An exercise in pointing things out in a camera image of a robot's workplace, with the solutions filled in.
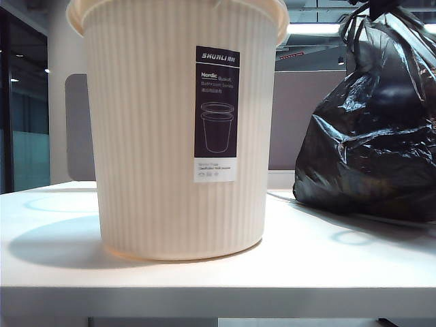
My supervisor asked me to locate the brown desk partition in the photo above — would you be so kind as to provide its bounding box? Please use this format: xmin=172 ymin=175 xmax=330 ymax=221
xmin=272 ymin=70 xmax=347 ymax=171

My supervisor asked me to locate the grey rounded partition panel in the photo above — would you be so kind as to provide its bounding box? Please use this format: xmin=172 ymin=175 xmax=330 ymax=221
xmin=64 ymin=73 xmax=98 ymax=181

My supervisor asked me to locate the white cable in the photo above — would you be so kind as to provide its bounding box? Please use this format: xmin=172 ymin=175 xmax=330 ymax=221
xmin=267 ymin=190 xmax=300 ymax=205

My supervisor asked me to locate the black plastic garbage bag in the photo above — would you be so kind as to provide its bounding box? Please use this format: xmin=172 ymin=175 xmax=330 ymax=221
xmin=293 ymin=0 xmax=436 ymax=223

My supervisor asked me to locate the white ribbed plastic trash can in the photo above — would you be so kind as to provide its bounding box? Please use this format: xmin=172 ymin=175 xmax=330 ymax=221
xmin=66 ymin=0 xmax=290 ymax=262

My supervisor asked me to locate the long ceiling light strip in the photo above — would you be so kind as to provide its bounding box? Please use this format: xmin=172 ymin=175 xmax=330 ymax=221
xmin=285 ymin=22 xmax=343 ymax=35

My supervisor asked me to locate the white cable raceway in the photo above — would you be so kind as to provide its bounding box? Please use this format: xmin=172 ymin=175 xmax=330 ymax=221
xmin=267 ymin=170 xmax=296 ymax=190

